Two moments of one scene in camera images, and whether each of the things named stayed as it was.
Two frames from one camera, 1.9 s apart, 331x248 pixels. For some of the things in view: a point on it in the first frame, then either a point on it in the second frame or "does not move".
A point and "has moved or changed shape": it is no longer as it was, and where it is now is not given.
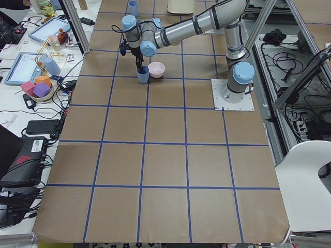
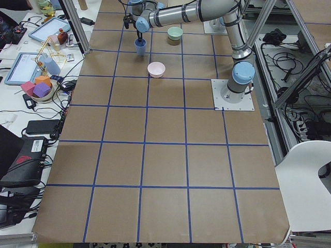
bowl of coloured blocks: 42,91 does not move
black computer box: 27,167 does not move
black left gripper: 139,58 -> 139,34
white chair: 307,197 does not move
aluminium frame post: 77,25 does not move
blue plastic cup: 143,74 has moved or changed shape
